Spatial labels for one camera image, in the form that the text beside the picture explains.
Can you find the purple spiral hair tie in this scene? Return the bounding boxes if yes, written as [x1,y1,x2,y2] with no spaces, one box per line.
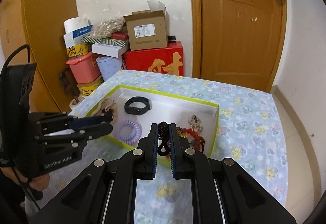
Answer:
[113,119,143,146]

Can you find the red bead bracelet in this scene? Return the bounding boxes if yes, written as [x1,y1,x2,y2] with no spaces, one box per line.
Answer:
[175,126,206,153]

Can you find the rhinestone gold brooch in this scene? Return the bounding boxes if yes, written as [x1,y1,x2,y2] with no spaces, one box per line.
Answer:
[189,115,203,134]

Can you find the beige translucent hair claw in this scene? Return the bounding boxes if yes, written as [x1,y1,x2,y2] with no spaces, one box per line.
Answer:
[91,98,118,124]

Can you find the black fitness band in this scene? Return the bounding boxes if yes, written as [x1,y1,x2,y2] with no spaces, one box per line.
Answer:
[124,97,152,115]

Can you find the person's left hand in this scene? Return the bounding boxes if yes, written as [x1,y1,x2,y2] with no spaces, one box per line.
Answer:
[1,167,50,191]

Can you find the tape roll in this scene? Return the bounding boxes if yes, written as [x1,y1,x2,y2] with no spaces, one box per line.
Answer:
[69,96,85,110]

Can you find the yellow-green shallow box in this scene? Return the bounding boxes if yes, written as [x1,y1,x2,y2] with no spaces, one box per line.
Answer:
[85,85,219,157]

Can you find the pink plastic bin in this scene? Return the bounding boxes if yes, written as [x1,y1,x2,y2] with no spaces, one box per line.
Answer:
[66,53,101,84]

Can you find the lavender round container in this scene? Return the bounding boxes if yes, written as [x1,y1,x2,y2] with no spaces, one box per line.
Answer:
[96,56,124,81]

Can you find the floral blue tablecloth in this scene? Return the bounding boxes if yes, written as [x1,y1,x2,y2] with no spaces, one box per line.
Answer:
[25,69,289,224]

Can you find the yellow patterned box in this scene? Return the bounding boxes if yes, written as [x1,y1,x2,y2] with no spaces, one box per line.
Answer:
[66,43,91,58]

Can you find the white flat box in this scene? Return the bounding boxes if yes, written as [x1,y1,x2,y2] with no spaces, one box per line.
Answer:
[92,43,129,58]

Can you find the white blue carton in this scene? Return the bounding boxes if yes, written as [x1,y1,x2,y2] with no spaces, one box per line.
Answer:
[64,25,93,49]

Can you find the green striped box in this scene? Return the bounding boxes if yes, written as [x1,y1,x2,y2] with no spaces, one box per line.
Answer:
[83,36,129,47]

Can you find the red gift box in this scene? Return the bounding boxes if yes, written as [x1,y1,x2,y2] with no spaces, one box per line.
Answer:
[124,42,184,76]

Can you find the white paper roll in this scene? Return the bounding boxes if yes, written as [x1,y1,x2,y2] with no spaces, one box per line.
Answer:
[64,17,89,34]

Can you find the small dark red box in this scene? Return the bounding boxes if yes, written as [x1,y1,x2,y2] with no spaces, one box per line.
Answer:
[110,32,128,41]

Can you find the bag of nuts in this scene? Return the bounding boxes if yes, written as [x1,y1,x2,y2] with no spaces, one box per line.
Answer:
[90,17,126,39]

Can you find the brown cardboard box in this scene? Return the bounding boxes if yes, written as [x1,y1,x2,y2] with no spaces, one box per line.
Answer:
[124,10,167,51]

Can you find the wooden door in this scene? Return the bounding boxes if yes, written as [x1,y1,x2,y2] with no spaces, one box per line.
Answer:
[191,0,287,92]

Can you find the black cable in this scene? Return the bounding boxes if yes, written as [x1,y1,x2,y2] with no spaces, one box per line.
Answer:
[0,44,42,212]

